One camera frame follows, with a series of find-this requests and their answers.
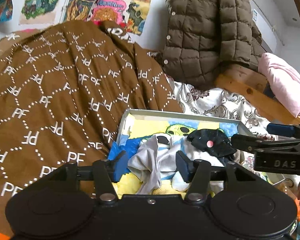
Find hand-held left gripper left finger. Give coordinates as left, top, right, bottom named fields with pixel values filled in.
left=46, top=151, right=129, bottom=203

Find white floral quilt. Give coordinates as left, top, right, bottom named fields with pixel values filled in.
left=150, top=51, right=300, bottom=230

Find brown patterned quilt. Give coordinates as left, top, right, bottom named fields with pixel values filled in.
left=0, top=20, right=186, bottom=237

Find group of colourful wall drawings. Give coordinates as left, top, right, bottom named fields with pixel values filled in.
left=0, top=0, right=171, bottom=36

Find pink blanket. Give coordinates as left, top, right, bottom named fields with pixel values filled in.
left=258, top=52, right=300, bottom=117

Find white air conditioner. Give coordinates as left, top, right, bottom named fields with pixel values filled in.
left=251, top=9, right=278, bottom=53

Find brown puffer jacket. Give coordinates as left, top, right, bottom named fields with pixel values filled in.
left=156, top=0, right=266, bottom=91

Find black cloth with pink dot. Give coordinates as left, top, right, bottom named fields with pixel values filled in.
left=186, top=128, right=237, bottom=158

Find wooden bed frame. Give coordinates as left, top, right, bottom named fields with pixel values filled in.
left=214, top=64, right=300, bottom=126

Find grey and white cloth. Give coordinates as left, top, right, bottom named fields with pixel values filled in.
left=127, top=134, right=177, bottom=196

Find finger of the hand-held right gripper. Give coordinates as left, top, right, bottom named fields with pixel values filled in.
left=267, top=124, right=300, bottom=139
left=231, top=134, right=300, bottom=153

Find grey metal tray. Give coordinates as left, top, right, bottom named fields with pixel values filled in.
left=115, top=109, right=257, bottom=198

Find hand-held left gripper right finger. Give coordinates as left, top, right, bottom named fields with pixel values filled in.
left=176, top=151, right=257, bottom=203

